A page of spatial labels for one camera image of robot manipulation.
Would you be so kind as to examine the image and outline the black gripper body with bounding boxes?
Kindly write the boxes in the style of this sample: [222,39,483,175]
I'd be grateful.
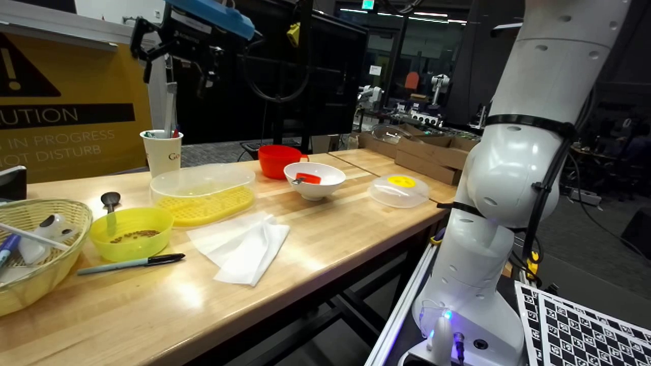
[129,10,231,87]

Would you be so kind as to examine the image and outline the clear white straw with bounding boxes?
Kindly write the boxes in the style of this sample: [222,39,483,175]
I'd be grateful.
[162,81,177,137]

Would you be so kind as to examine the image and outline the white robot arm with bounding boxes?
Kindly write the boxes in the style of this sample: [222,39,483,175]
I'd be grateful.
[402,0,631,366]

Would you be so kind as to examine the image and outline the orange plastic bowl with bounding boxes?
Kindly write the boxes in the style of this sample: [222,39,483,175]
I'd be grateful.
[258,144,308,180]

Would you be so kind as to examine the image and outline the clear container yellow contents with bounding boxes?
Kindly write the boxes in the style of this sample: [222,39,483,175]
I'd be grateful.
[150,165,257,227]

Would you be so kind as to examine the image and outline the white ceramic bowl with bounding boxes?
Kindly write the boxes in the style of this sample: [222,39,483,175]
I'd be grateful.
[283,164,345,202]

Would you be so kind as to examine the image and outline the yellow-green plastic bowl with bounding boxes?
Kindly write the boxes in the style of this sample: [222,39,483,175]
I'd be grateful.
[90,208,174,262]

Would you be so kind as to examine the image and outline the white paper cup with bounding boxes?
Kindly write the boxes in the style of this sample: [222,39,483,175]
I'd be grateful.
[140,131,183,178]

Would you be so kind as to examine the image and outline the red measuring cup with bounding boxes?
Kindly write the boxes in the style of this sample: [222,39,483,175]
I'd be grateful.
[295,173,322,185]

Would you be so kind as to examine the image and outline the yellow caution sign board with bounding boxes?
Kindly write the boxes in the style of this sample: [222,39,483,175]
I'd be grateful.
[0,32,150,182]

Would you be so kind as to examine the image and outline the black measuring spoon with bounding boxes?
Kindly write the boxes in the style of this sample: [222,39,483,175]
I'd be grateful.
[100,191,120,235]

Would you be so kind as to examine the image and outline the white paper napkins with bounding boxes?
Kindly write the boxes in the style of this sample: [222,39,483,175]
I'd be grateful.
[188,211,291,288]

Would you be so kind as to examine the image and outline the black marker pen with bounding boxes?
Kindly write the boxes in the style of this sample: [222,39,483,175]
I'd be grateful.
[77,255,186,277]

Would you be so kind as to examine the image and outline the black small box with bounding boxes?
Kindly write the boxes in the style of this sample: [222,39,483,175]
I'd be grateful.
[0,165,27,202]

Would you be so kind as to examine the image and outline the clear lidded container yellow toy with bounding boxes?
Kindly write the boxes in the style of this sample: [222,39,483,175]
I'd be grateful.
[368,175,429,209]

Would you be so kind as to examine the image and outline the wicker basket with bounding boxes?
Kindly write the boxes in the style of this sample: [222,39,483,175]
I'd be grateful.
[0,199,94,315]

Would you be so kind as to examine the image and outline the checkerboard calibration board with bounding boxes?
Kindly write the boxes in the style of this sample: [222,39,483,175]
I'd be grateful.
[515,283,651,366]

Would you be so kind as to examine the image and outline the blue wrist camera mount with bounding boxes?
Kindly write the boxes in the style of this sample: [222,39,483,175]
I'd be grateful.
[165,0,257,42]

